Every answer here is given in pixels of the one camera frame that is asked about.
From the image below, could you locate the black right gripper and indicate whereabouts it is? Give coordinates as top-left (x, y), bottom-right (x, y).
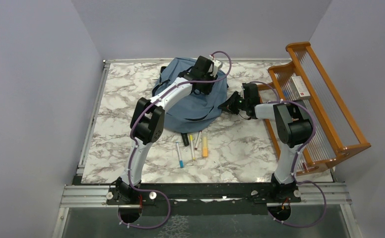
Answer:
top-left (218, 91), bottom-right (248, 116)

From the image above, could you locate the blue student backpack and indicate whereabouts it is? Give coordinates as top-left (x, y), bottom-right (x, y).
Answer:
top-left (152, 58), bottom-right (228, 133)

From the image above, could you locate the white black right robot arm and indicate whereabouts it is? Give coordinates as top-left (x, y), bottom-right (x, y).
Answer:
top-left (218, 83), bottom-right (315, 202)

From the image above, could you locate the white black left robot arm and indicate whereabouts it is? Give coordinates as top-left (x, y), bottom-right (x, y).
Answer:
top-left (114, 56), bottom-right (227, 204)

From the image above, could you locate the orange highlighter marker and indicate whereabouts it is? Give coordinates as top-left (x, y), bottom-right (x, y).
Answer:
top-left (201, 133), bottom-right (209, 158)

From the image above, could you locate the yellow capped white pen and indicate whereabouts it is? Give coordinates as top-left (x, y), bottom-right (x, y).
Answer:
top-left (189, 134), bottom-right (196, 161)

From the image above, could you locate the black blue highlighter marker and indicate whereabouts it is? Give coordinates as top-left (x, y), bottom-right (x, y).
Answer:
top-left (181, 133), bottom-right (190, 146)

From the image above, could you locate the red capped white pen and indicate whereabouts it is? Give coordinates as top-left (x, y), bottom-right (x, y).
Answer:
top-left (194, 131), bottom-right (202, 150)

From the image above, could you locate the white red small box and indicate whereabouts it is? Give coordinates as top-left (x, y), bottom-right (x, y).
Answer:
top-left (290, 76), bottom-right (311, 100)

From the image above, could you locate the blue capped white pen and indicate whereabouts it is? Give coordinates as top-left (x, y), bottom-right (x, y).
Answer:
top-left (175, 142), bottom-right (184, 168)

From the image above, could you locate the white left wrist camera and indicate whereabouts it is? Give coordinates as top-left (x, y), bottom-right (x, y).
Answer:
top-left (208, 59), bottom-right (223, 78)

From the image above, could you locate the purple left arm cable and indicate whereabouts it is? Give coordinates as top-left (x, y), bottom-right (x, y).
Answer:
top-left (118, 51), bottom-right (233, 230)

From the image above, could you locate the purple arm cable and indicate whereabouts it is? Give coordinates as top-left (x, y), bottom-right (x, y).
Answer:
top-left (250, 80), bottom-right (328, 229)
top-left (118, 51), bottom-right (233, 230)

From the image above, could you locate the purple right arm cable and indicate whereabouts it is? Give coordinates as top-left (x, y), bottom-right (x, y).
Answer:
top-left (250, 80), bottom-right (328, 229)

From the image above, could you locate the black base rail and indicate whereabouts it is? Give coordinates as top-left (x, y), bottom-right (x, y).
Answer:
top-left (72, 176), bottom-right (302, 218)

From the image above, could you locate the wooden wire rack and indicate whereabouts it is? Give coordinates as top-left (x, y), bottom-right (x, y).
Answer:
top-left (258, 42), bottom-right (371, 176)

